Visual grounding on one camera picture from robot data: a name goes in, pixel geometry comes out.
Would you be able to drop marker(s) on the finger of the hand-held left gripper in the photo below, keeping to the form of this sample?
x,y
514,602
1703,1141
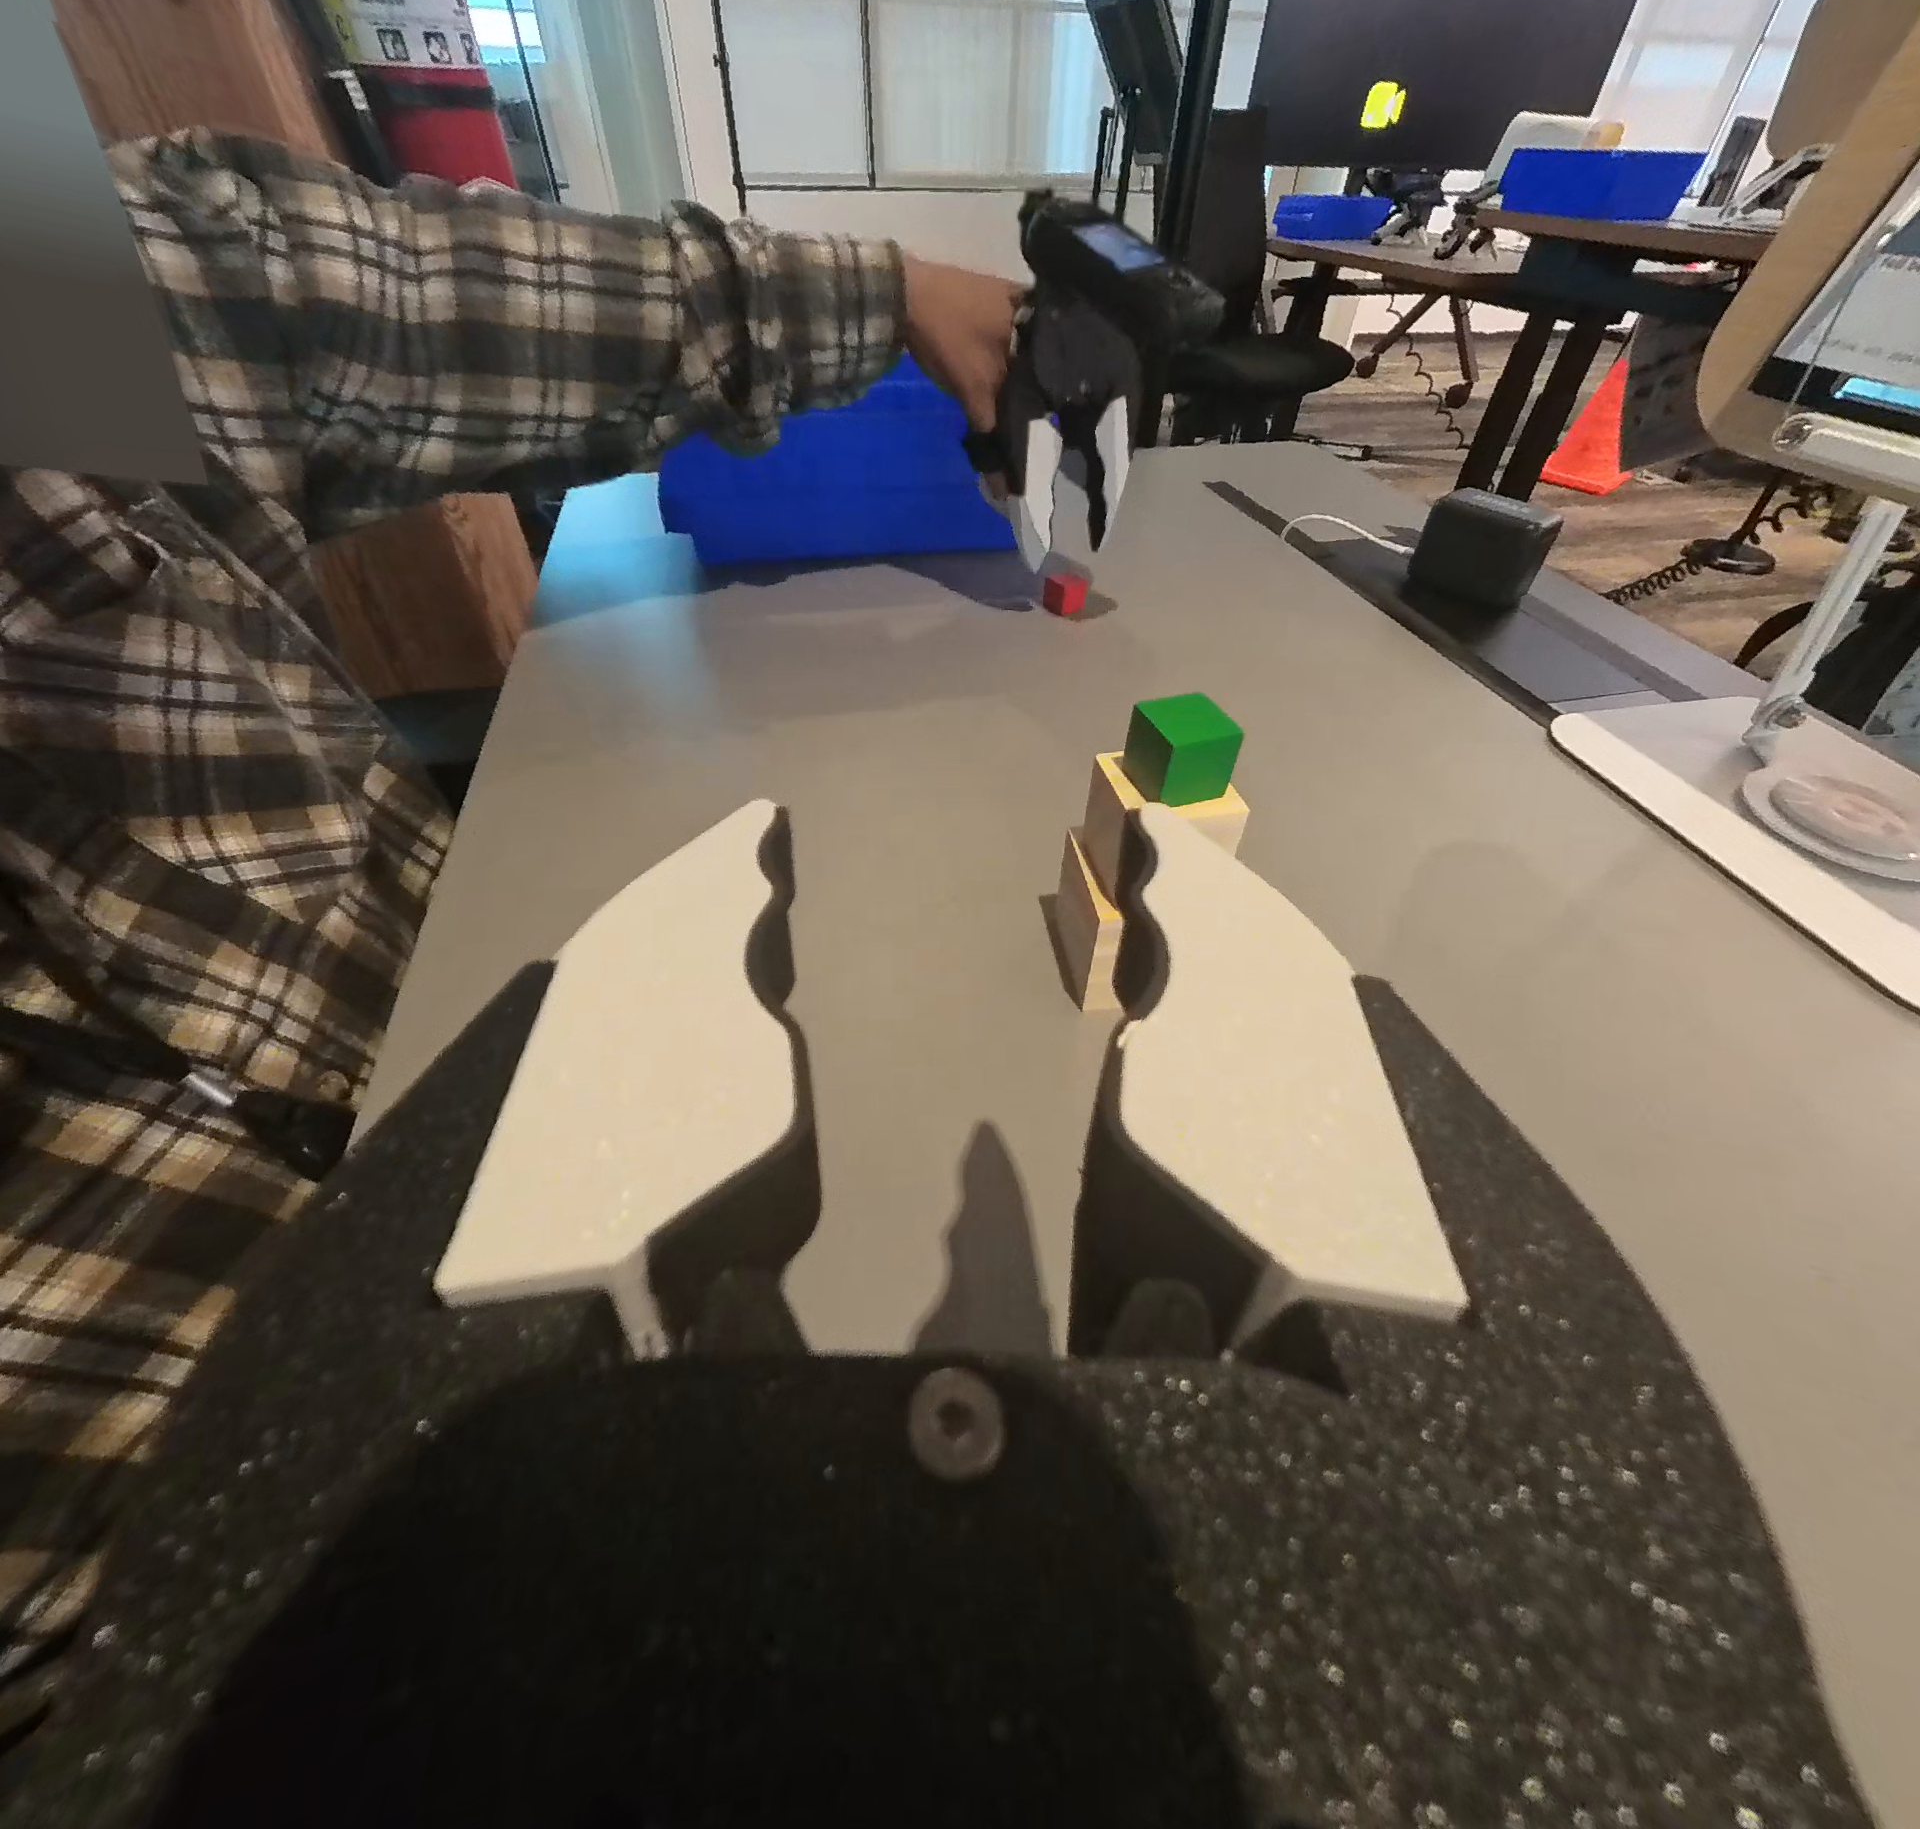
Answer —
x,y
1037,486
1120,451

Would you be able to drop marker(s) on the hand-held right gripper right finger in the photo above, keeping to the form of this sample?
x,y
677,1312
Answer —
x,y
1276,1109

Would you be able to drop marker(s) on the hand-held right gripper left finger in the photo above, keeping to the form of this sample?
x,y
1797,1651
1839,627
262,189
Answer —
x,y
631,1095

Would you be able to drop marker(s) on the red wooden cube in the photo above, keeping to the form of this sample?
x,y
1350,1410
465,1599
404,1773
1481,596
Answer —
x,y
1066,597

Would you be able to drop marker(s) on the large pale wooden cube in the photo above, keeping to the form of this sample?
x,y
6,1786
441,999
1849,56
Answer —
x,y
1088,930

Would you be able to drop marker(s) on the green wooden cube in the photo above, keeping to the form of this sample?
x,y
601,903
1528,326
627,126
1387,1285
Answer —
x,y
1185,757

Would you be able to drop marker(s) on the medium pale wooden cube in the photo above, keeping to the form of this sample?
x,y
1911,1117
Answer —
x,y
1115,824

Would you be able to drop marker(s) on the person's left hand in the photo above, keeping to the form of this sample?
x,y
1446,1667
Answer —
x,y
970,337

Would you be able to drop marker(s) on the black office chair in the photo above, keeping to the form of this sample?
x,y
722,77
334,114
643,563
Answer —
x,y
1247,345

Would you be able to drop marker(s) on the big blue plastic bin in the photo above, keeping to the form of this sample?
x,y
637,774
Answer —
x,y
839,495

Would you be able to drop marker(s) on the shallow blue storage bin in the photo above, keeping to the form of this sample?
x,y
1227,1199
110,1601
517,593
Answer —
x,y
1327,218

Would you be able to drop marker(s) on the small black monitor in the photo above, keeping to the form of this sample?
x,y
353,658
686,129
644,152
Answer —
x,y
1139,60

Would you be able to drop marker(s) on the black stand pole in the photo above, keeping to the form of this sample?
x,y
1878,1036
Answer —
x,y
1208,60

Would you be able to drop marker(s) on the black power adapter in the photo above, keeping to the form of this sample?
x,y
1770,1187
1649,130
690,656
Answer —
x,y
1485,548

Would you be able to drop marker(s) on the light blue chair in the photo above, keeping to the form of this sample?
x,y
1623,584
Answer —
x,y
601,556

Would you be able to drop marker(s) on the orange traffic cone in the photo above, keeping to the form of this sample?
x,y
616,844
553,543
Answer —
x,y
1600,443

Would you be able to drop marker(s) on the dark desk with black legs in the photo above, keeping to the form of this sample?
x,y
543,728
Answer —
x,y
1575,246

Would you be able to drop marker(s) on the person's plaid shirt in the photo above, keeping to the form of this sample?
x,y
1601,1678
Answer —
x,y
180,841

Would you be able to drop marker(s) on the red fire extinguisher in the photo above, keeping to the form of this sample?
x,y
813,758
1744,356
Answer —
x,y
444,136

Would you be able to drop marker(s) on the wooden pillar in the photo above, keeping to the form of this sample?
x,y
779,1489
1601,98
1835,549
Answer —
x,y
180,15

